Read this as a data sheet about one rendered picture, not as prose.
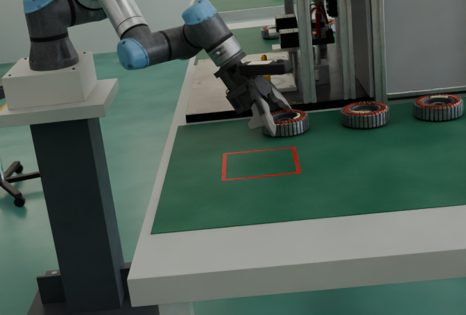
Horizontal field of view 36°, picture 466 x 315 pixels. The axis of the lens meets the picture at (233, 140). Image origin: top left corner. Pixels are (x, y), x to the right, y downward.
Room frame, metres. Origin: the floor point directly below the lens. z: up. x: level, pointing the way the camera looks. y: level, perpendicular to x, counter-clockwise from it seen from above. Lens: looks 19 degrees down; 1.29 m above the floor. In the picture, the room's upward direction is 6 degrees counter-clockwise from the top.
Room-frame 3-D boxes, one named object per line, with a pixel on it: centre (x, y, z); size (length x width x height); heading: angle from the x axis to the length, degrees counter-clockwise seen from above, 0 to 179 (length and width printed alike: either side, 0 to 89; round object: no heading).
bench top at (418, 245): (2.06, -0.36, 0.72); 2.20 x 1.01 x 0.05; 178
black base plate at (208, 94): (2.07, -0.13, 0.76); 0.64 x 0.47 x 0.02; 178
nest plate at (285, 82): (1.95, -0.11, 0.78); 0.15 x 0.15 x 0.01; 88
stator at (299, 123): (1.61, -0.13, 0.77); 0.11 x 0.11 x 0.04
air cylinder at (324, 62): (1.95, -0.26, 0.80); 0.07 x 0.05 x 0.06; 178
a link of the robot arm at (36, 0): (2.21, 0.52, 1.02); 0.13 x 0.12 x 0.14; 122
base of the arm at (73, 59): (2.21, 0.52, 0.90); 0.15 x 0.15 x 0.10
